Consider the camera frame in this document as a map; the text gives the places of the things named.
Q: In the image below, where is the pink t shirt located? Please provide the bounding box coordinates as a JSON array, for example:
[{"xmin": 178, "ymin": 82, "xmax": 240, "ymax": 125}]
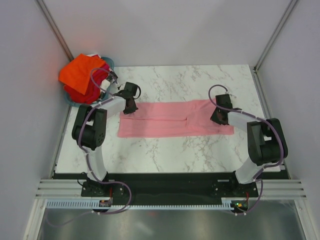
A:
[{"xmin": 117, "ymin": 99, "xmax": 234, "ymax": 138}]

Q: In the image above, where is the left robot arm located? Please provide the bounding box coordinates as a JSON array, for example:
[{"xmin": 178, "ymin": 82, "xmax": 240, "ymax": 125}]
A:
[{"xmin": 71, "ymin": 82, "xmax": 141, "ymax": 197}]

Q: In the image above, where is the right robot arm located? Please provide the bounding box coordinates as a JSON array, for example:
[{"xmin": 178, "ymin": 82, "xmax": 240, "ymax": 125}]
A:
[{"xmin": 210, "ymin": 94, "xmax": 288, "ymax": 197}]

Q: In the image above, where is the magenta t shirt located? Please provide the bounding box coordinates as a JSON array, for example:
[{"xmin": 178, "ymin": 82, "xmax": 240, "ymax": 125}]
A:
[{"xmin": 92, "ymin": 63, "xmax": 110, "ymax": 85}]

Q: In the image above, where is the teal laundry basket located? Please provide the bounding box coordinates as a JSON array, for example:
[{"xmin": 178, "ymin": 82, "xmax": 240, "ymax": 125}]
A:
[{"xmin": 63, "ymin": 54, "xmax": 115, "ymax": 107}]

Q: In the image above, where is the red t shirt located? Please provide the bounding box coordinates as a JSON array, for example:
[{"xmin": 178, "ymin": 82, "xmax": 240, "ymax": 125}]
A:
[{"xmin": 61, "ymin": 76, "xmax": 101, "ymax": 104}]

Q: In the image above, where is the orange t shirt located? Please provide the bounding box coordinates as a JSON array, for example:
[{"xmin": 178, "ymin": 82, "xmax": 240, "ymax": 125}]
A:
[{"xmin": 58, "ymin": 53, "xmax": 106, "ymax": 83}]

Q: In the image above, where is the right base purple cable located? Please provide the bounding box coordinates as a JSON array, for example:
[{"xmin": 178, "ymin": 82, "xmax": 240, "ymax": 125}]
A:
[{"xmin": 233, "ymin": 179, "xmax": 265, "ymax": 217}]

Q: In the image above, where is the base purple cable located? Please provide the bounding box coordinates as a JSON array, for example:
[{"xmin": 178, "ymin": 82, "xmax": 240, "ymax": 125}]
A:
[
  {"xmin": 91, "ymin": 181, "xmax": 133, "ymax": 216},
  {"xmin": 233, "ymin": 179, "xmax": 265, "ymax": 217}
]

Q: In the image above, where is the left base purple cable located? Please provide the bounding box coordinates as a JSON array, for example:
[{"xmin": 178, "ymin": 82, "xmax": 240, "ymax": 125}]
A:
[{"xmin": 91, "ymin": 181, "xmax": 133, "ymax": 216}]

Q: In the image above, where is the aluminium front rail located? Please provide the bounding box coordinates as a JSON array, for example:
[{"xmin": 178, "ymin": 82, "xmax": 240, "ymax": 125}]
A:
[{"xmin": 35, "ymin": 179, "xmax": 307, "ymax": 200}]

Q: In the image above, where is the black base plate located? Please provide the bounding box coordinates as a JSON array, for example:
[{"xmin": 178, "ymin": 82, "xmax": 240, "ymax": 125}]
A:
[{"xmin": 81, "ymin": 172, "xmax": 259, "ymax": 205}]

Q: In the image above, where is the left aluminium frame post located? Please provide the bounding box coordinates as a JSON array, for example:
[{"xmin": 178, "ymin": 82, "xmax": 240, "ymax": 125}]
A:
[{"xmin": 35, "ymin": 0, "xmax": 74, "ymax": 61}]

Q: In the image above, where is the aluminium frame post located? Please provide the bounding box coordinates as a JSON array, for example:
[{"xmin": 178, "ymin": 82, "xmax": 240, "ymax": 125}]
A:
[
  {"xmin": 35, "ymin": 0, "xmax": 74, "ymax": 61},
  {"xmin": 251, "ymin": 0, "xmax": 300, "ymax": 74}
]

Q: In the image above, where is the right aluminium frame post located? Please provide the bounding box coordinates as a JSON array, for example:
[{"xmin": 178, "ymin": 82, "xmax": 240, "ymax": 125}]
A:
[{"xmin": 251, "ymin": 0, "xmax": 300, "ymax": 74}]

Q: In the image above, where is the white slotted cable duct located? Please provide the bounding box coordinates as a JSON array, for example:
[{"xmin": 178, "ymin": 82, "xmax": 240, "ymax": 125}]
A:
[{"xmin": 46, "ymin": 198, "xmax": 234, "ymax": 211}]

